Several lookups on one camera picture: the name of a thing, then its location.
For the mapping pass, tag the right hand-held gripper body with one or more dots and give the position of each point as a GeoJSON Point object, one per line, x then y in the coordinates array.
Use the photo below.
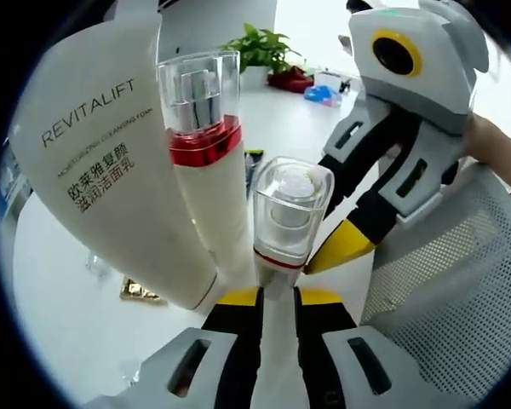
{"type": "Point", "coordinates": [443, 85]}

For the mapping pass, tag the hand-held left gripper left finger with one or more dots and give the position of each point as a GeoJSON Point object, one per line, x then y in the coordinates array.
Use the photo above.
{"type": "Point", "coordinates": [221, 353]}

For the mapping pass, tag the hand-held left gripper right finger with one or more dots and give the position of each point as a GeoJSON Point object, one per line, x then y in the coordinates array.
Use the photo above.
{"type": "Point", "coordinates": [336, 353]}

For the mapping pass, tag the gold foil skincare sachet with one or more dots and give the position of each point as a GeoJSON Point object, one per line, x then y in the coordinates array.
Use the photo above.
{"type": "Point", "coordinates": [142, 292]}

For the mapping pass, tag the small white skincare bottle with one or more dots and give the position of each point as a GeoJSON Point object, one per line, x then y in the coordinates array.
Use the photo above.
{"type": "Point", "coordinates": [291, 213]}

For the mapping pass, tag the white skincare bottle red collar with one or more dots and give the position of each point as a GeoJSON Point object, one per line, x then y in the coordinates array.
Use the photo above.
{"type": "Point", "coordinates": [213, 200]}

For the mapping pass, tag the large white skincare tube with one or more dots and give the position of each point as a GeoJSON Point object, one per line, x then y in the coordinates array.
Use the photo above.
{"type": "Point", "coordinates": [110, 179]}

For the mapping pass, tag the person's right hand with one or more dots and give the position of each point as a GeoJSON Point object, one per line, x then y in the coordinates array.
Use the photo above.
{"type": "Point", "coordinates": [494, 147]}

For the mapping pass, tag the small black object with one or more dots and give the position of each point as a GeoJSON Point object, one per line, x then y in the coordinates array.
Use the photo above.
{"type": "Point", "coordinates": [346, 85]}

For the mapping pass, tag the blue plastic packet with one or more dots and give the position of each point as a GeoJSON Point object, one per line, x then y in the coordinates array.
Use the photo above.
{"type": "Point", "coordinates": [321, 96]}

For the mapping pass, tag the small white box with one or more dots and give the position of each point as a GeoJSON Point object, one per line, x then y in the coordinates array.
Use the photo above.
{"type": "Point", "coordinates": [330, 79]}

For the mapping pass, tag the red bag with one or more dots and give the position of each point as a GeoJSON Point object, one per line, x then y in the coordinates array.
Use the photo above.
{"type": "Point", "coordinates": [291, 81]}

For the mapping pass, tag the green plant white pot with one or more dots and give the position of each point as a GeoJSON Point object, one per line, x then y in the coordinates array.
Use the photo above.
{"type": "Point", "coordinates": [260, 47]}

